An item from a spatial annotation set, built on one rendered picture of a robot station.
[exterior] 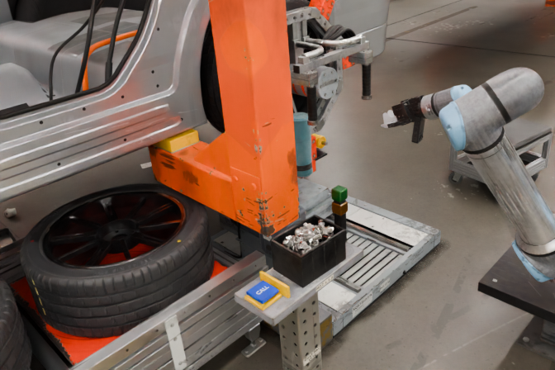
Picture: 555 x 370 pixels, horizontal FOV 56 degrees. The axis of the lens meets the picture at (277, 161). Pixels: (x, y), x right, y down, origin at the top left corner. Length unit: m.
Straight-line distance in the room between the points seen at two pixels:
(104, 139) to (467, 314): 1.52
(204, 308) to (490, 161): 0.99
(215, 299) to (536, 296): 1.04
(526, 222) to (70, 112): 1.43
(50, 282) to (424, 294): 1.44
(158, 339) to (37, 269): 0.46
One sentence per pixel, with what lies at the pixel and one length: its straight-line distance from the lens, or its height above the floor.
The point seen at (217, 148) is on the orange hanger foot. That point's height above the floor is 0.77.
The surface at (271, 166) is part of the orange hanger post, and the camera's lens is 1.62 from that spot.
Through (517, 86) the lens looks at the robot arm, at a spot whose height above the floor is 1.06.
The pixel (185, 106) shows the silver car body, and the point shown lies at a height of 0.85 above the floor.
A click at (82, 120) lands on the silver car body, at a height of 0.91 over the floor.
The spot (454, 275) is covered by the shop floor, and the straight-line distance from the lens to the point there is 2.43.
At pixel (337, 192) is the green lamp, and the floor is 0.66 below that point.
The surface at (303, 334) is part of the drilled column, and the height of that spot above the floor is 0.26.
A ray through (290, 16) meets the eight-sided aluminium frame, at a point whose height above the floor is 1.11.
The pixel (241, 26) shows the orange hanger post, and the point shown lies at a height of 1.21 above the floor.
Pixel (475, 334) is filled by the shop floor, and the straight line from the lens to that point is 2.18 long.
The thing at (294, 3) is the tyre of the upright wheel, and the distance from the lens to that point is 2.23.
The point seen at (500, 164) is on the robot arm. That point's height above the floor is 0.85.
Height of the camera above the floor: 1.48
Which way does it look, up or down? 26 degrees down
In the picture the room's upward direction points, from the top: 5 degrees counter-clockwise
